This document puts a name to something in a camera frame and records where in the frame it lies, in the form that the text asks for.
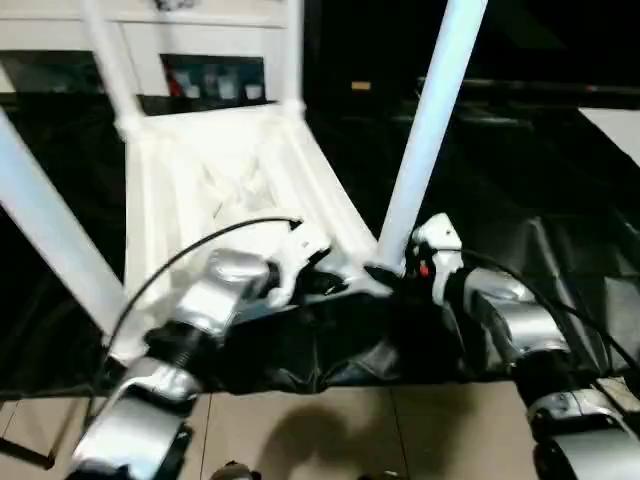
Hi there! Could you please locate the white plastic table top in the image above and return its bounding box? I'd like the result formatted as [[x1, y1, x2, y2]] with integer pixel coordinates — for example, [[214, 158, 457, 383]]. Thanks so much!
[[105, 100, 397, 367]]

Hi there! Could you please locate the white plastic table leg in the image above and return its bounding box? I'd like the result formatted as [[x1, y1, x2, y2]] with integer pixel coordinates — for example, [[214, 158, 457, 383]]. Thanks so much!
[[281, 0, 308, 115], [374, 0, 489, 277], [80, 0, 147, 137], [0, 105, 129, 337]]

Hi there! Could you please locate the black mat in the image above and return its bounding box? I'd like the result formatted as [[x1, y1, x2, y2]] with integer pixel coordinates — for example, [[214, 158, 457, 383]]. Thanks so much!
[[0, 92, 640, 396]]

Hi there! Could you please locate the white flat board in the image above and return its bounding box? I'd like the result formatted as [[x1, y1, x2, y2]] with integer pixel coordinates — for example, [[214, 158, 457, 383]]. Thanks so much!
[[580, 108, 640, 167]]

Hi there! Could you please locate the white cabinet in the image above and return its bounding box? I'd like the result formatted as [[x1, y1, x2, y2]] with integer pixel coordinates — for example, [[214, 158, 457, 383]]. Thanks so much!
[[0, 0, 306, 101]]

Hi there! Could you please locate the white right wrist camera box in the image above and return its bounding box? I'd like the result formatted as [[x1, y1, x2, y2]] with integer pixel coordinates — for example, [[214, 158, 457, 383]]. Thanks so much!
[[412, 213, 465, 301]]

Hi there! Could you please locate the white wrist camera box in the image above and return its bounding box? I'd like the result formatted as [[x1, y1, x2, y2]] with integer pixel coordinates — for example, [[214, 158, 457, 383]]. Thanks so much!
[[268, 222, 333, 307], [412, 213, 465, 301]]

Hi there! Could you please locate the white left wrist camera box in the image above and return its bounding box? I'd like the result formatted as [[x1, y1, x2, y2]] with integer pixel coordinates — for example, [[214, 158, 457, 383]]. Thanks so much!
[[268, 222, 333, 307]]

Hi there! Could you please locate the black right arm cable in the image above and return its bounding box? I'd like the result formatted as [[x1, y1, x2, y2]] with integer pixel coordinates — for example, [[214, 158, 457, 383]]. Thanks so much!
[[444, 250, 640, 383]]

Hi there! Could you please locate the black folding table frame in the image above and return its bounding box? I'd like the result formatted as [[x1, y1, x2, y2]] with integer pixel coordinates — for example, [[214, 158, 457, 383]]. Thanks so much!
[[0, 400, 57, 471]]

